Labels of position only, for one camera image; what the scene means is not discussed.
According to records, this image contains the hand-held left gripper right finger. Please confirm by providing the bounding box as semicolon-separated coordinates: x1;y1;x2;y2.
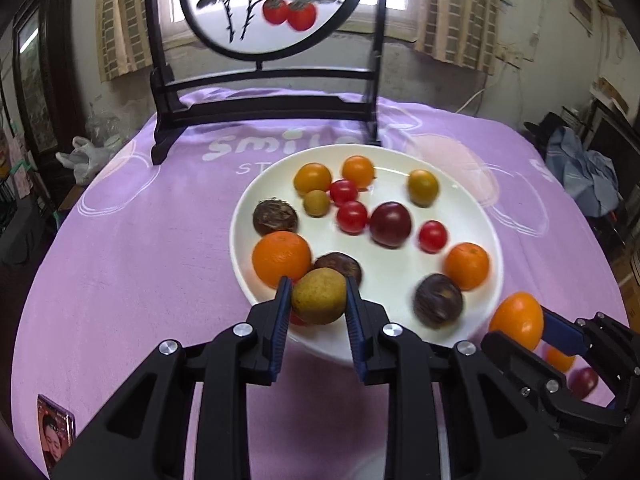
345;276;583;480

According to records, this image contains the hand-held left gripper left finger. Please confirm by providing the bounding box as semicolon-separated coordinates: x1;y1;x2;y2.
50;276;293;480

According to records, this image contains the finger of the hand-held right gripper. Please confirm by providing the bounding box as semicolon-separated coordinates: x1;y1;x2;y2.
542;308;626;378
482;330;623;423

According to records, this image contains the orange mandarin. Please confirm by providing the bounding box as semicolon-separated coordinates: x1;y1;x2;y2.
545;345;577;373
489;291;544;352
444;242;491;291

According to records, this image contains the large yellow-green tomato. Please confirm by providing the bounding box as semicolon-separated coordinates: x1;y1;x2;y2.
291;267;347;326

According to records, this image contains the white oval plate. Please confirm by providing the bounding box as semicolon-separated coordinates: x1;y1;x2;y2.
229;144;503;367

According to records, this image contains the large orange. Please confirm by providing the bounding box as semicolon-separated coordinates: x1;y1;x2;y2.
251;231;313;289

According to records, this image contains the dark brown passion fruit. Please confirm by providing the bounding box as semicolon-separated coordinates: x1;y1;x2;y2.
413;273;464;330
252;198;300;237
313;252;363;286

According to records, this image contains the dark red plum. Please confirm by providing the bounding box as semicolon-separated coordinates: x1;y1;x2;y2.
369;201;414;248
569;367;599;401

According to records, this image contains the small yellow-green tomato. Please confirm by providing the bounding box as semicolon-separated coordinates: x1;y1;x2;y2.
303;189;331;218

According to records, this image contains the purple printed tablecloth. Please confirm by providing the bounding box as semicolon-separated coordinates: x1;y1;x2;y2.
10;85;633;480

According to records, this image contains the orange cherry tomato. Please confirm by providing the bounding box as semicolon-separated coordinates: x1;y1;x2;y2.
293;162;333;197
342;155;376;187

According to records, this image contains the yellow-green cherry tomato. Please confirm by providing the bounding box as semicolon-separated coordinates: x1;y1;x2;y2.
407;169;440;208

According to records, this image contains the blue cloth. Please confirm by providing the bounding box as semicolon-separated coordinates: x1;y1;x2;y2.
544;125;621;218

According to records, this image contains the black bag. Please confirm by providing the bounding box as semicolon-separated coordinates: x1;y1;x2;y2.
524;111;566;148

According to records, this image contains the round painted screen black stand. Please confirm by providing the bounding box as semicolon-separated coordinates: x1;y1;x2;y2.
144;0;388;166

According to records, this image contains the portrait photo card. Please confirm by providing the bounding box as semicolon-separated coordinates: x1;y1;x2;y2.
36;394;77;465

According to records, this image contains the white plastic bag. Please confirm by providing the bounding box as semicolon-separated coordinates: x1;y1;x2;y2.
56;135;116;186

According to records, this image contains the beige checked curtain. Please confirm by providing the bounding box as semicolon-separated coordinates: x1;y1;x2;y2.
95;0;153;83
415;0;501;66

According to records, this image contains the dark wooden cabinet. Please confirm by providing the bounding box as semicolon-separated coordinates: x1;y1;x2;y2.
10;0;86;156

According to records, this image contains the white cable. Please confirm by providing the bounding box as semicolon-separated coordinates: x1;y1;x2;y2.
452;87;488;111

